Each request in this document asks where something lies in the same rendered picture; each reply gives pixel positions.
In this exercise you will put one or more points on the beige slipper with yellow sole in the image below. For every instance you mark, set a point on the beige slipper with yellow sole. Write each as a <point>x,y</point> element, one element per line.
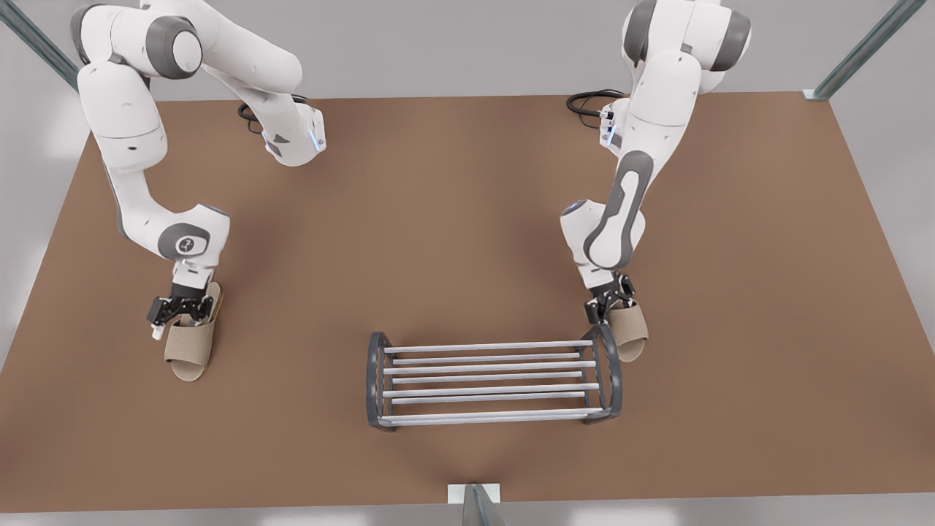
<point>191,343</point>

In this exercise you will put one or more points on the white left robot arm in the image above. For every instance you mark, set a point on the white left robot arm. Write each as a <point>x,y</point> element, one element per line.
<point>657,95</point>

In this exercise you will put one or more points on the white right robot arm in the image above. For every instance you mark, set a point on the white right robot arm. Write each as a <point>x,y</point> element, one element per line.
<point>124,102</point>

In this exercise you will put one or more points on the grey metal shoe rack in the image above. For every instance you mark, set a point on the grey metal shoe rack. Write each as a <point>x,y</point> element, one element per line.
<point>493,380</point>

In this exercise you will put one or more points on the silver frame post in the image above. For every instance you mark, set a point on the silver frame post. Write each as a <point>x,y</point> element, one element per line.
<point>36,40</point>
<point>865,51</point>
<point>478,504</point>

